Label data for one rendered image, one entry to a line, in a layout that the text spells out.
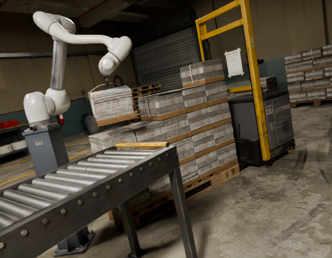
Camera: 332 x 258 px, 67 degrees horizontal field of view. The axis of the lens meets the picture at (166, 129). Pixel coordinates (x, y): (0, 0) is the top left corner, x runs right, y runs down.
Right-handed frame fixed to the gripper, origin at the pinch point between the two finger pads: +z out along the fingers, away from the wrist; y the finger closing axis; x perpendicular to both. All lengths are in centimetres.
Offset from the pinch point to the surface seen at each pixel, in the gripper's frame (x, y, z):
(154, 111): 40, 36, 23
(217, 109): 110, 47, 35
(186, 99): 72, 31, 23
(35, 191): -47, 59, -84
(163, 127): 43, 51, 16
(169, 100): 54, 29, 17
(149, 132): 29, 52, 12
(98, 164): -19, 57, -66
